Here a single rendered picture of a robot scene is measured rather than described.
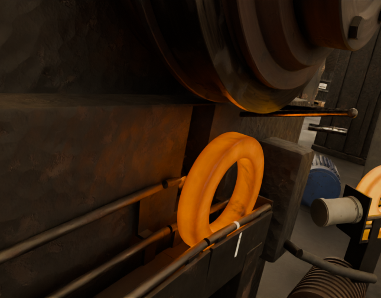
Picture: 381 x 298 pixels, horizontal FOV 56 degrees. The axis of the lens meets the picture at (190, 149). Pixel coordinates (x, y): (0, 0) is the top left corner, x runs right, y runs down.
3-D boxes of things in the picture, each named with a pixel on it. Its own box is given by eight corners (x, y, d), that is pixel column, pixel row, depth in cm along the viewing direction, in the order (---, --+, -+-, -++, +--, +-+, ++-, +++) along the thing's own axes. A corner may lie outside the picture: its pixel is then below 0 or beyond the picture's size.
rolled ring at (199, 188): (275, 132, 57) (257, 126, 59) (210, 143, 42) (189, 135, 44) (250, 234, 62) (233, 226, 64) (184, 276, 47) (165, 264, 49)
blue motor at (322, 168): (289, 207, 252) (301, 162, 243) (290, 183, 305) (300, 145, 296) (334, 220, 245) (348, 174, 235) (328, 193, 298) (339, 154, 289)
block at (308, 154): (227, 243, 77) (252, 137, 71) (245, 232, 83) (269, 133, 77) (273, 266, 71) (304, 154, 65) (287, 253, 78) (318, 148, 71)
